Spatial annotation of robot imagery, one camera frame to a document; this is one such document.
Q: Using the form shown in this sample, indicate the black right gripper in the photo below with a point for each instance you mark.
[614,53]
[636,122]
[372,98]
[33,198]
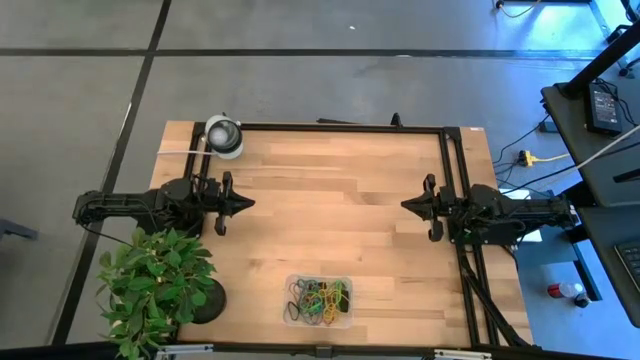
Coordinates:
[442,207]

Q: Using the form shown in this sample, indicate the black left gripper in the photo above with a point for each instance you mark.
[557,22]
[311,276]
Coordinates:
[215,200]

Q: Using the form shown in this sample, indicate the long blue-green rubber band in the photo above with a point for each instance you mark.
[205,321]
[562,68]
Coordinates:
[290,310]

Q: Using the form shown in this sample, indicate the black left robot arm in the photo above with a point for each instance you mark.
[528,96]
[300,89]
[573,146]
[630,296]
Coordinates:
[125,204]

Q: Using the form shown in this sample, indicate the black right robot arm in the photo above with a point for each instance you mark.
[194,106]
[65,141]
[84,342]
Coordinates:
[525,207]

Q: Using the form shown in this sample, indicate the clear plastic bin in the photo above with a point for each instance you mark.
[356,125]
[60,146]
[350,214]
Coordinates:
[290,325]

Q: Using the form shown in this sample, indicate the white round lamp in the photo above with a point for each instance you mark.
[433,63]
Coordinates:
[223,136]

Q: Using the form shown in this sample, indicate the black plant pot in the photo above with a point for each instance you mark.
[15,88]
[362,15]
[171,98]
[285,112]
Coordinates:
[212,302]

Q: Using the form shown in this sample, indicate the white box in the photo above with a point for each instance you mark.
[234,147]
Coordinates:
[520,193]

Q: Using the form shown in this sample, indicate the thin black bar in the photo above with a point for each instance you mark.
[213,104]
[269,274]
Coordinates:
[335,121]

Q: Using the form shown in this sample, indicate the green leafy plant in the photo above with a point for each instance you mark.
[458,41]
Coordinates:
[150,285]

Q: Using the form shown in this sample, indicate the grey floor plug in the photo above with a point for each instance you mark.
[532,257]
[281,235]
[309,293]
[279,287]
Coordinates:
[547,126]

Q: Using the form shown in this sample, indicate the black desk crossbar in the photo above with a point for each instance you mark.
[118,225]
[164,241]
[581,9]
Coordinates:
[582,192]

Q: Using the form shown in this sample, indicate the red capped plastic bottle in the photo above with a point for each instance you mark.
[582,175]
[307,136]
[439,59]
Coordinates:
[565,290]

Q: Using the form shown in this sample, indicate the black desk top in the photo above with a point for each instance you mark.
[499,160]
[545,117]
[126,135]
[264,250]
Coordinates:
[600,240]
[575,140]

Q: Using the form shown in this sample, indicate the black desk foot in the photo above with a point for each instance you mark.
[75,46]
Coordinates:
[587,270]

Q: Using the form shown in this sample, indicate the small black floor object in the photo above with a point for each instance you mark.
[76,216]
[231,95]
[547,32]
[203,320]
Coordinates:
[581,301]

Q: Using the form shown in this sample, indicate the black power adapter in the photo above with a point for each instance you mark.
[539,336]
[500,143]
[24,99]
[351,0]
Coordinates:
[602,110]

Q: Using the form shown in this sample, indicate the black keyboard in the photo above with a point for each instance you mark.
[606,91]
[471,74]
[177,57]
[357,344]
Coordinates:
[631,262]

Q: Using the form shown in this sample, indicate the grey chair leg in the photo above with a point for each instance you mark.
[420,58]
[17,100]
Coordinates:
[15,229]

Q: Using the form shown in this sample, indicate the black slanted pole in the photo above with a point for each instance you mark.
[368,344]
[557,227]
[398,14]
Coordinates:
[600,62]

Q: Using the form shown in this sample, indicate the black frame clamp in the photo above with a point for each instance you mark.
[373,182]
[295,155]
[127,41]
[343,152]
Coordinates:
[396,120]

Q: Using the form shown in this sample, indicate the black table edge rail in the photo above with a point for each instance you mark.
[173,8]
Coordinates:
[275,348]

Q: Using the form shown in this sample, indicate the silver rail bracket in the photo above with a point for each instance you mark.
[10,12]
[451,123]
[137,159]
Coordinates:
[190,349]
[462,354]

